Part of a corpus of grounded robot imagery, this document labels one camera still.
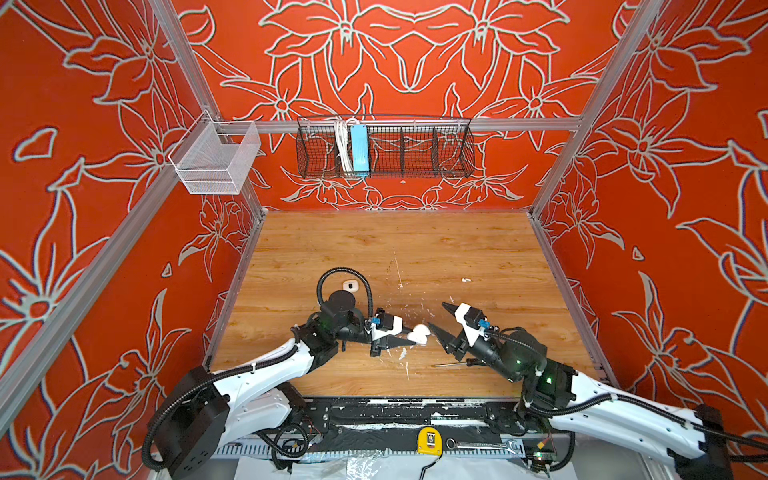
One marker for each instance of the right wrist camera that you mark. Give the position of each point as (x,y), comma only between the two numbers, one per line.
(473,322)

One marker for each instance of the silver wrench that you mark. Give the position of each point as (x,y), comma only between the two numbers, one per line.
(453,444)

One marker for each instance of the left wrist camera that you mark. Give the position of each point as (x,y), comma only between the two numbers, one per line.
(384,324)

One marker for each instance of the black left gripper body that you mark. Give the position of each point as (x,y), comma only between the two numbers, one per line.
(357,330)

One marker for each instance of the black handled screwdriver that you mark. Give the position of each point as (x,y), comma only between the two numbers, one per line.
(471,362)

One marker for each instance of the clear plastic wall bin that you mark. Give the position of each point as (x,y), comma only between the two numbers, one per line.
(215,157)

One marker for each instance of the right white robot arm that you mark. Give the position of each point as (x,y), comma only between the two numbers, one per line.
(692,441)

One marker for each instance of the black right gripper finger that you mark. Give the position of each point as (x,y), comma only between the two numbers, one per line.
(450,308)
(447,341)

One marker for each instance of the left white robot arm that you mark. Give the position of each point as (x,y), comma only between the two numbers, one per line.
(207,410)

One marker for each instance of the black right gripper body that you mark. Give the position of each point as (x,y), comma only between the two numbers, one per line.
(496,358)

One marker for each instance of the black wire wall basket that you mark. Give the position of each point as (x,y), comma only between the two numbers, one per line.
(400,147)

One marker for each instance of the white earbud charging case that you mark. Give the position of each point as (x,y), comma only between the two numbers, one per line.
(351,286)

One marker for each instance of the yellow tape measure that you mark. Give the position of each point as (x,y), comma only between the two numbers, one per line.
(429,442)

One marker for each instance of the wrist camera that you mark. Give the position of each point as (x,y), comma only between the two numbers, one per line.
(384,324)
(473,322)

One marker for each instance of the light blue box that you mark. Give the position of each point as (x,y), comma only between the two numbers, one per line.
(360,149)

